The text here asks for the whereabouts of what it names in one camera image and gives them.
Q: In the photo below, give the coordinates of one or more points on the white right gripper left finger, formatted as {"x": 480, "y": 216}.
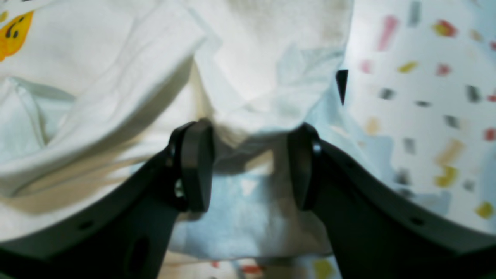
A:
{"x": 124, "y": 235}

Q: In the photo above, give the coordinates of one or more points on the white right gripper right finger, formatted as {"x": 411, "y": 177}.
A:
{"x": 374, "y": 232}

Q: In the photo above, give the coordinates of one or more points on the white printed T-shirt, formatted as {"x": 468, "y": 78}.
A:
{"x": 91, "y": 89}

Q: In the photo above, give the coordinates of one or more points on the terrazzo patterned tablecloth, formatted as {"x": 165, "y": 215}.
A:
{"x": 420, "y": 110}

